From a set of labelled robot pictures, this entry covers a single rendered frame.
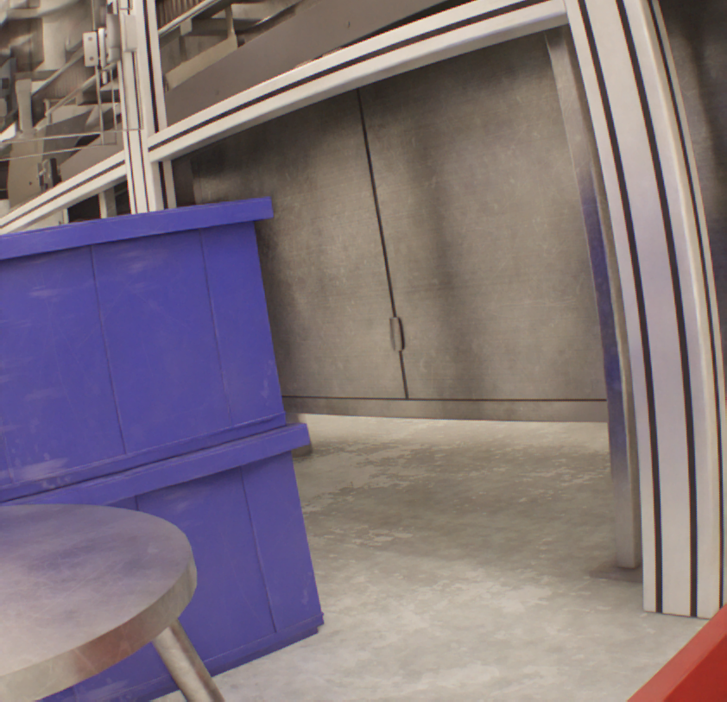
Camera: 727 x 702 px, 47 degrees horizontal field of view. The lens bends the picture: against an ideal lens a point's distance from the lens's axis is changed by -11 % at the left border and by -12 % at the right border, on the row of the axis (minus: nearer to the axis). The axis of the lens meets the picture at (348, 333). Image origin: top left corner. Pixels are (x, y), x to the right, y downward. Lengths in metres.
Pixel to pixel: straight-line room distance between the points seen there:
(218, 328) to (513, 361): 0.58
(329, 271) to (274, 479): 0.74
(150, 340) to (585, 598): 0.48
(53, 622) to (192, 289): 0.52
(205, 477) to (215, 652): 0.17
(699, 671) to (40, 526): 0.37
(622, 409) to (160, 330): 0.44
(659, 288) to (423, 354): 0.72
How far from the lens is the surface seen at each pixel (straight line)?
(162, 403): 0.79
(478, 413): 1.37
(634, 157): 0.76
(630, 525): 0.93
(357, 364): 1.54
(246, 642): 0.87
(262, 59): 1.24
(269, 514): 0.86
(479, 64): 1.29
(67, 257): 0.76
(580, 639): 0.82
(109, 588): 0.37
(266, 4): 1.97
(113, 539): 0.44
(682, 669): 0.50
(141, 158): 1.39
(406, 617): 0.93
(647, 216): 0.76
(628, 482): 0.91
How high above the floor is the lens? 0.36
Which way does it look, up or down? 5 degrees down
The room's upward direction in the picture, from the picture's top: 9 degrees counter-clockwise
